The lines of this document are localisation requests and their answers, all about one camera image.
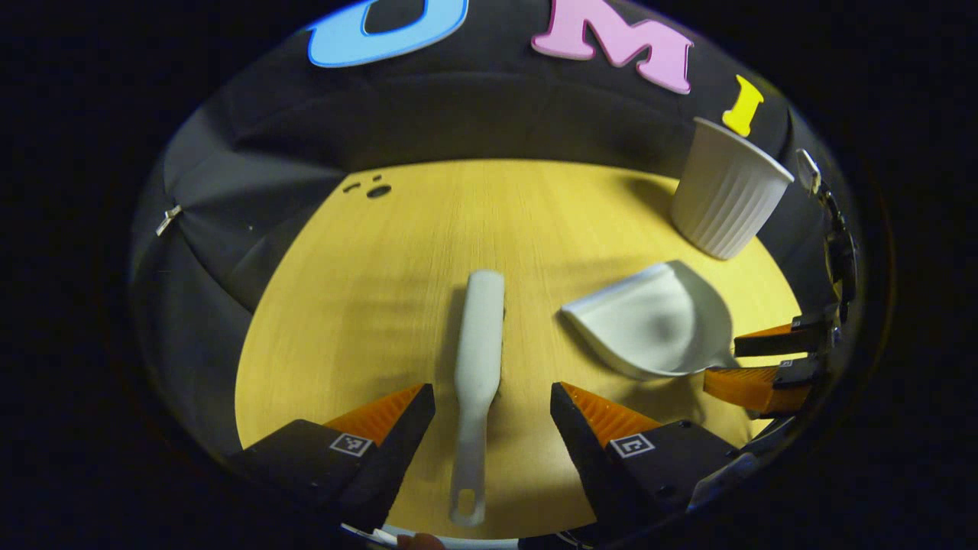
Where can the white plastic dustpan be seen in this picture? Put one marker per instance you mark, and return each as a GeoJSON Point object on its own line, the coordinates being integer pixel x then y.
{"type": "Point", "coordinates": [649, 321]}

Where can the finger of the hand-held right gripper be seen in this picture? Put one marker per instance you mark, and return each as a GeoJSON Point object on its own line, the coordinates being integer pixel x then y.
{"type": "Point", "coordinates": [752, 389]}
{"type": "Point", "coordinates": [772, 345]}

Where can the small metal clip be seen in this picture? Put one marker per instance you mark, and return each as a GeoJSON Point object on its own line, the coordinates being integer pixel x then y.
{"type": "Point", "coordinates": [168, 220]}

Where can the white ribbed garbage bin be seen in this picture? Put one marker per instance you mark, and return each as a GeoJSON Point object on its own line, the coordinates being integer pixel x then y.
{"type": "Point", "coordinates": [726, 198]}

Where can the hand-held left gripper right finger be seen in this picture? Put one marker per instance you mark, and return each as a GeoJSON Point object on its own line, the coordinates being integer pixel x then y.
{"type": "Point", "coordinates": [584, 458]}

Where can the small white broom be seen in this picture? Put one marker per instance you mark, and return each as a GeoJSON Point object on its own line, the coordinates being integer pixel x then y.
{"type": "Point", "coordinates": [481, 328]}

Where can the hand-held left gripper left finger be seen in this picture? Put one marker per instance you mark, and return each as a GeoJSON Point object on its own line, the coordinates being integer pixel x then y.
{"type": "Point", "coordinates": [393, 458]}

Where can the wooden desktop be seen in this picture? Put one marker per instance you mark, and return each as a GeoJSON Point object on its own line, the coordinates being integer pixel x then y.
{"type": "Point", "coordinates": [344, 305]}

